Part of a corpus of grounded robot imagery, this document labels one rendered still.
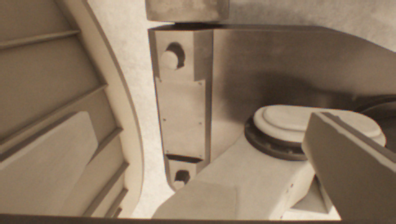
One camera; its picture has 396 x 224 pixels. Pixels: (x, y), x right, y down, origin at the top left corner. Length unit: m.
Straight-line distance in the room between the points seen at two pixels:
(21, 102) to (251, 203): 0.57
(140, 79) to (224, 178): 0.54
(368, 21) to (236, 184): 0.54
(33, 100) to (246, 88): 0.54
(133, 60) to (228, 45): 0.39
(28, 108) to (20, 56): 0.13
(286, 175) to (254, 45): 0.27
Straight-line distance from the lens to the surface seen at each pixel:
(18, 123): 0.63
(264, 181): 0.31
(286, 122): 0.36
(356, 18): 0.67
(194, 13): 0.43
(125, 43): 0.74
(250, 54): 0.45
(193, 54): 0.42
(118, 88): 0.78
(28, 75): 0.67
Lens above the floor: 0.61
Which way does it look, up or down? 59 degrees down
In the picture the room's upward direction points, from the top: 155 degrees counter-clockwise
